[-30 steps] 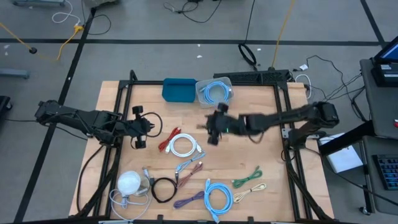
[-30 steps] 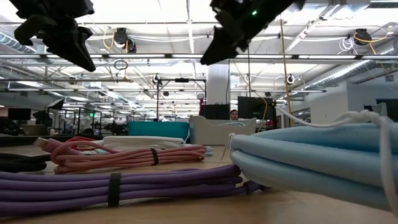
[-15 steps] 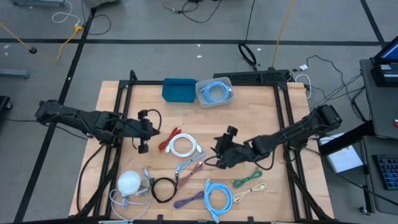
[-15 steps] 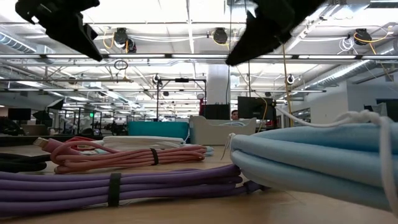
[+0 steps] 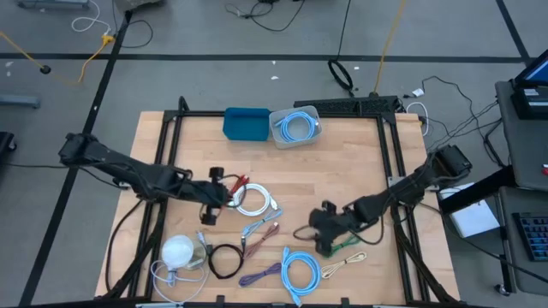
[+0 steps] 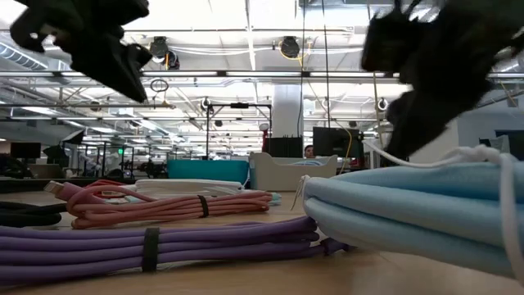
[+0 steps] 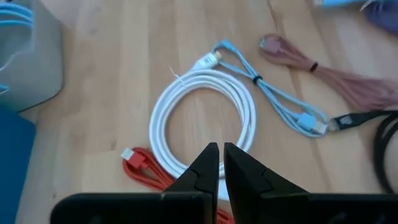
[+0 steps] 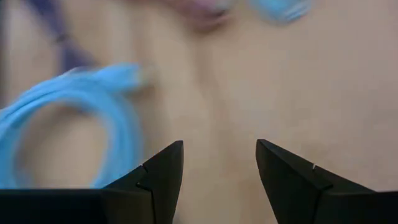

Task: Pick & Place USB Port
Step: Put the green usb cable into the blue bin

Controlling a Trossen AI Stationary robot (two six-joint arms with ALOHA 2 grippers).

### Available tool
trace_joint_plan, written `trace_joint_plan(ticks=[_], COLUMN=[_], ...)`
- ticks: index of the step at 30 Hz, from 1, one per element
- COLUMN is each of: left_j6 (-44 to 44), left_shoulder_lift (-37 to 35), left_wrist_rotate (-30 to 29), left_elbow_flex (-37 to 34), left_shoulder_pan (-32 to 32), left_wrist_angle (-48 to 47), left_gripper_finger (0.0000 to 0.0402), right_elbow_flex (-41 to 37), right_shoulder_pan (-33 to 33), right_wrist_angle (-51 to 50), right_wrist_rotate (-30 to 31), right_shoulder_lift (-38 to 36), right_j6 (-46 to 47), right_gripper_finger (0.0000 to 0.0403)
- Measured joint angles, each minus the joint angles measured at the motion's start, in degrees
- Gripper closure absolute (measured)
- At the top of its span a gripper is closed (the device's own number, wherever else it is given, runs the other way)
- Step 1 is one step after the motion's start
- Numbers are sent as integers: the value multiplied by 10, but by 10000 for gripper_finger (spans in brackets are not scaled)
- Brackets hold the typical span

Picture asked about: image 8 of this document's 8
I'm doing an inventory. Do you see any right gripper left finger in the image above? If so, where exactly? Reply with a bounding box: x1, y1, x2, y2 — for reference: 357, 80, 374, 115
101, 140, 184, 224

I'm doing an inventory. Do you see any light blue cable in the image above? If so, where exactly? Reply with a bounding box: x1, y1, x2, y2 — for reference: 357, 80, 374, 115
0, 62, 147, 189

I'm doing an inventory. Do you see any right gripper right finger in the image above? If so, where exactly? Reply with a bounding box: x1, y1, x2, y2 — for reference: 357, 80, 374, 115
255, 139, 376, 224

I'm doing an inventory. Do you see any purple cable bundle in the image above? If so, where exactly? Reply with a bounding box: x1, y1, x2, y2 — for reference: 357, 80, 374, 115
24, 0, 97, 75

